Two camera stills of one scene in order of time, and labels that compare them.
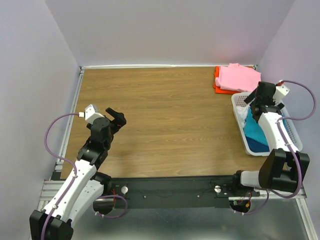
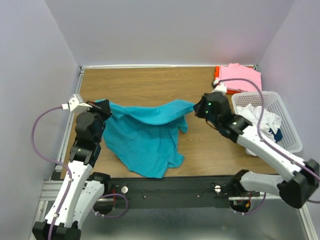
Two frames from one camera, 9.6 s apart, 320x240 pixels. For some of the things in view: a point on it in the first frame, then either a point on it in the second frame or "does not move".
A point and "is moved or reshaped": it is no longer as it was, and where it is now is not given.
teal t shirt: x=252 y=130 is moved or reshaped
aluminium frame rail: x=49 y=188 does not move
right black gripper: x=250 y=97 → x=198 y=107
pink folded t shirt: x=238 y=78 does not move
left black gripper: x=119 y=121 → x=102 y=107
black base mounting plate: x=187 y=192 does not move
